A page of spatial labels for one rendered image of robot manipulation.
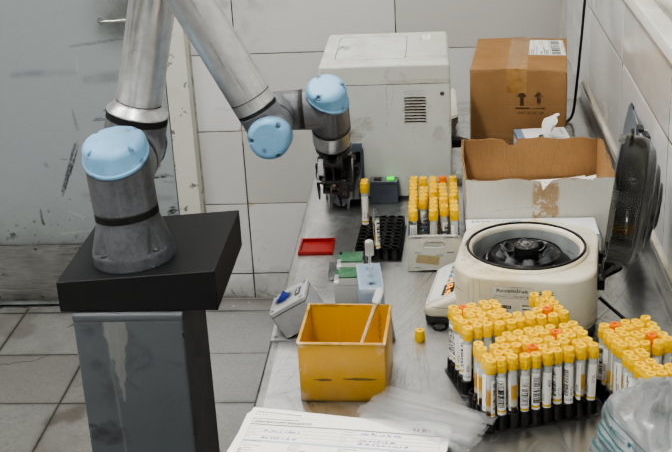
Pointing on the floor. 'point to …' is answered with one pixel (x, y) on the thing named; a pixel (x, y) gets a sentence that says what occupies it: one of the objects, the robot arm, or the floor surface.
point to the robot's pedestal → (147, 380)
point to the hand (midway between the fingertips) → (341, 198)
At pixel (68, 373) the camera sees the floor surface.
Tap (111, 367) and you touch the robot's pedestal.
